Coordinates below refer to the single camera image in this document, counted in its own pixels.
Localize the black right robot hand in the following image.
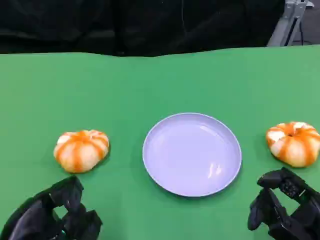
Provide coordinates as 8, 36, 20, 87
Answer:
247, 166, 320, 240

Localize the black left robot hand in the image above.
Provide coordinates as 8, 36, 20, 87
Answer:
0, 175, 103, 240

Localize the orange and white bread roll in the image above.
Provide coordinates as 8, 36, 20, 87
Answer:
265, 121, 320, 168
53, 129, 110, 174

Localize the lilac plate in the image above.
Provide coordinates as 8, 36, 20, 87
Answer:
142, 112, 243, 198

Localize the black backdrop curtain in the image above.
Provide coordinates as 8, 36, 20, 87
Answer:
0, 0, 288, 57

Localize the grey metal frame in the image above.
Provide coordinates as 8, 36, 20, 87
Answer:
266, 0, 313, 47

